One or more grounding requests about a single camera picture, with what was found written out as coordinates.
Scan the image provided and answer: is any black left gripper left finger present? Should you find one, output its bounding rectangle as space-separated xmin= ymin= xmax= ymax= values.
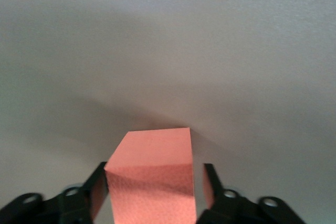
xmin=0 ymin=161 xmax=110 ymax=224

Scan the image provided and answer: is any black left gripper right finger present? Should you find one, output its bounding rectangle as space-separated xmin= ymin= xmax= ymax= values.
xmin=198 ymin=163 xmax=308 ymax=224

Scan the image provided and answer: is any orange foam block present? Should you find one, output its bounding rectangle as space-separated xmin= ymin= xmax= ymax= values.
xmin=104 ymin=126 xmax=197 ymax=224

